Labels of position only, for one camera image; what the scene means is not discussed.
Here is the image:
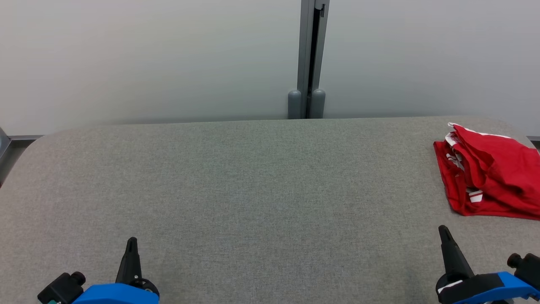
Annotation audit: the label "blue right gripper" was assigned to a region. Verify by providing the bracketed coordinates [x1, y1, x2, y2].
[436, 225, 540, 304]

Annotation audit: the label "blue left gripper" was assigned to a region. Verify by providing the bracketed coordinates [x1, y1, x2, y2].
[72, 237, 160, 304]

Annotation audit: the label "red jersey with lettering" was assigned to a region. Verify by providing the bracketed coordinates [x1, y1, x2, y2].
[433, 133, 540, 221]

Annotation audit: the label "red shorts with white stripes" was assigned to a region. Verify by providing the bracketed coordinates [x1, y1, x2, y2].
[447, 122, 540, 207]

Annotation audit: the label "grey rounded post foot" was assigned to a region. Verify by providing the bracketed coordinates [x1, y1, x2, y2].
[310, 89, 326, 119]
[288, 90, 302, 119]

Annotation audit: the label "grey partition post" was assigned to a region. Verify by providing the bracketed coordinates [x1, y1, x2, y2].
[297, 0, 330, 119]

